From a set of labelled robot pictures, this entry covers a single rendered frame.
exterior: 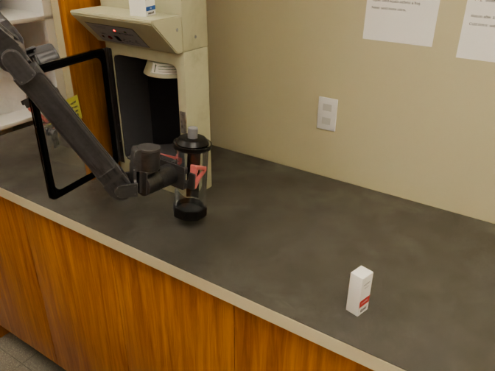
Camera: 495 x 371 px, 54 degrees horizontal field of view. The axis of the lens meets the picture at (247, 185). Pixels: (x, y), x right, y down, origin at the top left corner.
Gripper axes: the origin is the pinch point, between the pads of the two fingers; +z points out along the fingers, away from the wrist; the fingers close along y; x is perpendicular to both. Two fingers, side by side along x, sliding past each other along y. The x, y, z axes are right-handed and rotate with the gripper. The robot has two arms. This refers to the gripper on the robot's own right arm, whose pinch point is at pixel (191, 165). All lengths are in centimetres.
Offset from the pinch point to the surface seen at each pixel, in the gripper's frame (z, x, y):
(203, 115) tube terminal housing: 16.5, -9.1, 9.2
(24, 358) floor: -8, 117, 83
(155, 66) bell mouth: 9.6, -22.6, 23.2
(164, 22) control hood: -1.1, -37.5, 10.3
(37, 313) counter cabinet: -10, 81, 66
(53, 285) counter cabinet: -12, 59, 51
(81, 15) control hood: -5, -36, 38
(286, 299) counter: -13.8, 18.1, -41.7
